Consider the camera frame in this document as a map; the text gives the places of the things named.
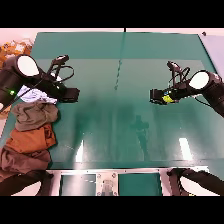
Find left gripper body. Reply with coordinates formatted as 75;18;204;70
57;86;81;103

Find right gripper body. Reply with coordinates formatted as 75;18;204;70
149;87;175;105

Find pale blue garment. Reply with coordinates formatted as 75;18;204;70
16;84;59;105

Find olive green garment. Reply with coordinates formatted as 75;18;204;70
11;100;61;132

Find orange-brown garment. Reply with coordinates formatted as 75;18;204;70
4;122;58;155

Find grey-brown garment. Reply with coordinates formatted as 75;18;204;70
0;146;53;183

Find black cable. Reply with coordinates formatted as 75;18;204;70
175;66;191;84
54;64;76;83

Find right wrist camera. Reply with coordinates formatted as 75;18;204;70
166;60;183;84

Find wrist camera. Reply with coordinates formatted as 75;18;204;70
49;54;71;76
166;60;183;84

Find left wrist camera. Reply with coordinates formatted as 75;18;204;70
49;54;71;76

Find silver frame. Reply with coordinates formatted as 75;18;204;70
45;167;175;197

